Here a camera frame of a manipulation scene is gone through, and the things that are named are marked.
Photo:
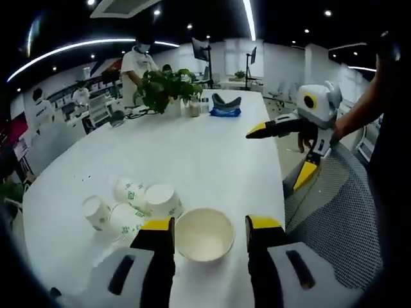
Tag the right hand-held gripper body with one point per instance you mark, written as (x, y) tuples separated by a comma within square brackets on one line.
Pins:
[(324, 109)]

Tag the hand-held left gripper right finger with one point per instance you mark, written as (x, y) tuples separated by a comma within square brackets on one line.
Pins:
[(273, 266)]

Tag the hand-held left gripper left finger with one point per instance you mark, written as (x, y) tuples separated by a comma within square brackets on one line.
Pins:
[(154, 266)]

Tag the white printed paper cup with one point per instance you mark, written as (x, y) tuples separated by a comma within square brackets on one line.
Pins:
[(96, 213), (128, 221), (162, 200), (128, 191), (205, 237)]

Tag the person's right hand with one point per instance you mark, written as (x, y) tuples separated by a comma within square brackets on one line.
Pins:
[(307, 136)]

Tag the grey mesh office chair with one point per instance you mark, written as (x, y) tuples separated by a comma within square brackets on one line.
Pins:
[(337, 208)]

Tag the blue packet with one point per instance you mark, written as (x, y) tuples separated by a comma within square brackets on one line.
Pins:
[(224, 113)]

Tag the grey curved object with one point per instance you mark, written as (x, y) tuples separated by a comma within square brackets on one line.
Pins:
[(226, 103)]

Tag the small green plant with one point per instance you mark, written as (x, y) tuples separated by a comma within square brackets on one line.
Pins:
[(239, 74)]

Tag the black monitor on stand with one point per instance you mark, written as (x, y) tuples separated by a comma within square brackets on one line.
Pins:
[(200, 49), (253, 56)]

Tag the glass jar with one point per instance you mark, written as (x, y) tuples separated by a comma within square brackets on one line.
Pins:
[(193, 109)]

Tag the white table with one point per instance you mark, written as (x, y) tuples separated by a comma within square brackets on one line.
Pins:
[(192, 154)]

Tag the group of ceiling spot lights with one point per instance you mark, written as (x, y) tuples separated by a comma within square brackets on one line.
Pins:
[(327, 13)]

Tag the ceiling strip light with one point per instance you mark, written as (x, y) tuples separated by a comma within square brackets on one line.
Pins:
[(250, 19)]

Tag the green potted plant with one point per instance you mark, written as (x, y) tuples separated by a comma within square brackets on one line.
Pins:
[(163, 88)]

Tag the grey round device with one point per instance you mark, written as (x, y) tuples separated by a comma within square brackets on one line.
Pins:
[(117, 118)]

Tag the white office chair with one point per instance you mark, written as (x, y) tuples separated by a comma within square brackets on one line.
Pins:
[(98, 110)]

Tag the shelf of white bins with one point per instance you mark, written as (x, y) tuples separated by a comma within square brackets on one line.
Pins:
[(99, 85)]

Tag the ceiling air vent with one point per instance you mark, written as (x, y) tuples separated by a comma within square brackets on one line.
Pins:
[(122, 8)]

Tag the long curved ceiling light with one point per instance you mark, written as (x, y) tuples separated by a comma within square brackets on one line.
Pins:
[(80, 46)]

